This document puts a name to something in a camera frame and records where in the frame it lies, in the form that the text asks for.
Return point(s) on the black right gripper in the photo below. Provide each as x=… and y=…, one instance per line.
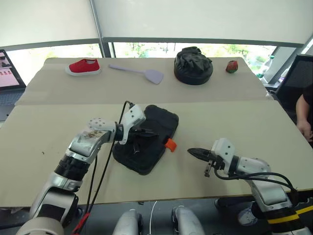
x=212, y=159

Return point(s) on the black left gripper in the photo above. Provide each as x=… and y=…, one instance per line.
x=137, y=137

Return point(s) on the black plastic tool case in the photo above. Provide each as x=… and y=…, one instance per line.
x=161, y=122

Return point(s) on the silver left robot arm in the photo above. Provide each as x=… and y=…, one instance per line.
x=83, y=144

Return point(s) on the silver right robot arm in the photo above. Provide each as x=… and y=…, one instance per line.
x=269, y=191

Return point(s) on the person bare hand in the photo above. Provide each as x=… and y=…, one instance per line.
x=305, y=129

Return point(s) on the lilac plastic spatula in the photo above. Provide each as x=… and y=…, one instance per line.
x=154, y=76

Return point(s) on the silver rounded robot leg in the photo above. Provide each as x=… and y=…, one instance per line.
x=128, y=224
x=187, y=221

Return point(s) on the black round bag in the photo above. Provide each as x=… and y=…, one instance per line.
x=193, y=69

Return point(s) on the red green toy fruit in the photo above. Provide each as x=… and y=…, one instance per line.
x=231, y=67

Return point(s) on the red white shoe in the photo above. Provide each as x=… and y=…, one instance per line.
x=84, y=66

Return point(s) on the clear plastic water bottle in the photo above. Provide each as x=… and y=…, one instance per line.
x=265, y=67

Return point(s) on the person black shirt sleeve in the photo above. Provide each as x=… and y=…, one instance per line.
x=305, y=105

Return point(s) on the black mesh office chair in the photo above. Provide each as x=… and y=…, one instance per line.
x=293, y=80

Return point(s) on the white roller blind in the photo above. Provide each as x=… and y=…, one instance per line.
x=200, y=19
x=44, y=19

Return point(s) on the grey laptop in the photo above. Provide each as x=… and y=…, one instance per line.
x=7, y=78

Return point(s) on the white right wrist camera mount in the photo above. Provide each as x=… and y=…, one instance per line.
x=223, y=148

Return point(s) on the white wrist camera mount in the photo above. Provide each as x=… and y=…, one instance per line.
x=133, y=116
x=223, y=148

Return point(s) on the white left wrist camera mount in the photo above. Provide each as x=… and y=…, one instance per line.
x=133, y=116

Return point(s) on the grey window post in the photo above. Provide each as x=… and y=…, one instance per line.
x=105, y=47

